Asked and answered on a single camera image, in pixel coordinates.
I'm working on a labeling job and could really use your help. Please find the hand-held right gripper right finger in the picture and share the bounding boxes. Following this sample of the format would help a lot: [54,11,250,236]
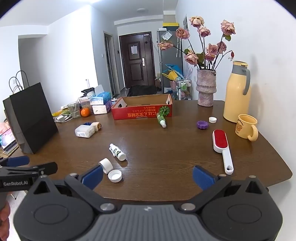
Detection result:
[177,165,270,212]

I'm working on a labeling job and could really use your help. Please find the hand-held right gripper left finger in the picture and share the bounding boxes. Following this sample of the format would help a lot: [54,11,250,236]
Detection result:
[26,164,116,212]

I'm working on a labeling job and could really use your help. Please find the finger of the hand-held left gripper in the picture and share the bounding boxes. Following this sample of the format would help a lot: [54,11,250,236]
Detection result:
[0,156,30,167]
[0,162,58,178]

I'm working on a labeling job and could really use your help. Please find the white cylinder cap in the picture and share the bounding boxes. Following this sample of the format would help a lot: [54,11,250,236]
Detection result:
[99,158,114,175]

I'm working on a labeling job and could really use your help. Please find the small white bottle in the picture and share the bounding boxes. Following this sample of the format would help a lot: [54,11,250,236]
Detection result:
[109,143,127,161]

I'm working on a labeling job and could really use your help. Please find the red and white lint brush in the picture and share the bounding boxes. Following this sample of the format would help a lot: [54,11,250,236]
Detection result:
[212,129,234,175]

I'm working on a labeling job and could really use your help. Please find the white plastic container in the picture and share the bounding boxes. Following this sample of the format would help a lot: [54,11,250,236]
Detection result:
[75,124,96,138]

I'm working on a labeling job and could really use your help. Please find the green spray bottle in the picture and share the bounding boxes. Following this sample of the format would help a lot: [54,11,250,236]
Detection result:
[157,112,167,128]

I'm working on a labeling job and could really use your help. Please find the red cardboard box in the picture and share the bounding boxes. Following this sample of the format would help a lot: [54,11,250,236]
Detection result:
[111,93,173,120]

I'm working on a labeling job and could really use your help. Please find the person's left hand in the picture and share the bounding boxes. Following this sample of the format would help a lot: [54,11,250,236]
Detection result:
[0,201,11,224]

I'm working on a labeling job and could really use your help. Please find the open laptop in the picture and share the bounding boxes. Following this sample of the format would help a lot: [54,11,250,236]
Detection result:
[0,128,18,154]

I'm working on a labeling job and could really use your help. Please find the white screw lid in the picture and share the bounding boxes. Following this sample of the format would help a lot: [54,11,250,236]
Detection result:
[108,169,123,183]

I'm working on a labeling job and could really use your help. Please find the black paper bag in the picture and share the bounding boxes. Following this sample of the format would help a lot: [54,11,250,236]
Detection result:
[3,71,59,154]

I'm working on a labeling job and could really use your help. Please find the clear glass cup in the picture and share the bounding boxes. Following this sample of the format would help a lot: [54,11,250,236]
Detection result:
[67,101,81,119]

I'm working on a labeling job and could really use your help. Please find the yellow bear mug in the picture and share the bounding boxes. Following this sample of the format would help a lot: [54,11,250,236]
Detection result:
[234,114,259,142]

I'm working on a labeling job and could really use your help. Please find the purple tissue pack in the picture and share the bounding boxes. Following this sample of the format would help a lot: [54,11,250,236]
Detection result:
[92,100,112,115]

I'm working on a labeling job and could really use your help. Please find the clear food storage container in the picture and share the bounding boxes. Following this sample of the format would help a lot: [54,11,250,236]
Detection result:
[78,95,92,109]

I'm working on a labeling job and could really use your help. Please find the blue tissue pack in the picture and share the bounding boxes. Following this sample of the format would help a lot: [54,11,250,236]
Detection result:
[90,85,112,106]

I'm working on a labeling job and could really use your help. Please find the yellow thermos jug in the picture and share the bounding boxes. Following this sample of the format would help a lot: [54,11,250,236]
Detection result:
[223,61,252,123]

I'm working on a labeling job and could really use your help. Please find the pink speckled vase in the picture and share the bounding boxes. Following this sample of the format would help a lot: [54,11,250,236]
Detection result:
[196,69,218,107]

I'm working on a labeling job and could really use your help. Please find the yellow dustpan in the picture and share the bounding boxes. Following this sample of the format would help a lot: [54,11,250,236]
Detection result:
[161,71,177,81]

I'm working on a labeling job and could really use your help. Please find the blue dustpan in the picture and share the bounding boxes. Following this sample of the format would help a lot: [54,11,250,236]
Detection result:
[165,64,184,78]

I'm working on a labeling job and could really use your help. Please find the dark brown entrance door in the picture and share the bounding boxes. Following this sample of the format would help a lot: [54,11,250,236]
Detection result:
[119,32,156,90]

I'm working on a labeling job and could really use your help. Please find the grey refrigerator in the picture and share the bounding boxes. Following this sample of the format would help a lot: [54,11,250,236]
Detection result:
[157,27,183,92]

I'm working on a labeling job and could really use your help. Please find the dried pink roses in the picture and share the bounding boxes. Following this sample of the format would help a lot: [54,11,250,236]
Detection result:
[158,16,236,71]

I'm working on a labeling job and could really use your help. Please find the white charging cables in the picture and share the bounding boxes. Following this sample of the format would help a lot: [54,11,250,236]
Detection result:
[53,111,73,122]

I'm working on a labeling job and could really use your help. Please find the metal wire cart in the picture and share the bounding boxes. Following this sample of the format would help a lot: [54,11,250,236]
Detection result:
[176,77,193,100]

